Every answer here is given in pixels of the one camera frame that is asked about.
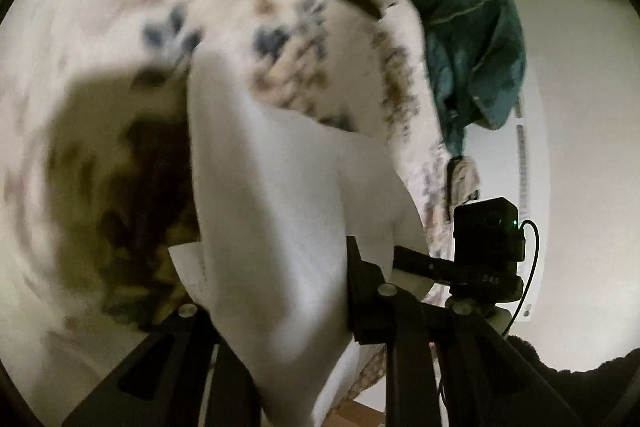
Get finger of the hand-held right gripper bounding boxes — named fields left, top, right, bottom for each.
left=392, top=246, right=457, bottom=284

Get person's right forearm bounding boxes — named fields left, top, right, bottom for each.
left=505, top=334, right=640, bottom=427

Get folded beige clothes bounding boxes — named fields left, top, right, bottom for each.
left=446, top=154, right=481, bottom=208

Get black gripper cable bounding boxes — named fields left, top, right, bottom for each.
left=502, top=219, right=543, bottom=338

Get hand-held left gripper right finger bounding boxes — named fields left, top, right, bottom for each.
left=345, top=236, right=583, bottom=427

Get white t-shirt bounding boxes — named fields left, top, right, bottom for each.
left=167, top=49, right=431, bottom=427

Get floral bed sheet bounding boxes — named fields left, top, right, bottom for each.
left=0, top=0, right=481, bottom=427

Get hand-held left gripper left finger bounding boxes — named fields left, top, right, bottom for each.
left=60, top=303, right=262, bottom=427

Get dark green plush blanket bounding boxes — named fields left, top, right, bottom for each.
left=405, top=0, right=528, bottom=158

